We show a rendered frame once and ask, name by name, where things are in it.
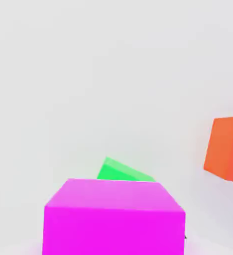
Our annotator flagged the small magenta cube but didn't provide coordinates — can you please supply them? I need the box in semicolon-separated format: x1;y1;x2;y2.
42;178;186;255

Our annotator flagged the small green cube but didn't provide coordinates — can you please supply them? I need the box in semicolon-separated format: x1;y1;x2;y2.
96;156;157;183

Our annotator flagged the large orange box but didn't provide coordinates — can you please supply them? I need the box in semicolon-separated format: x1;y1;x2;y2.
203;116;233;184

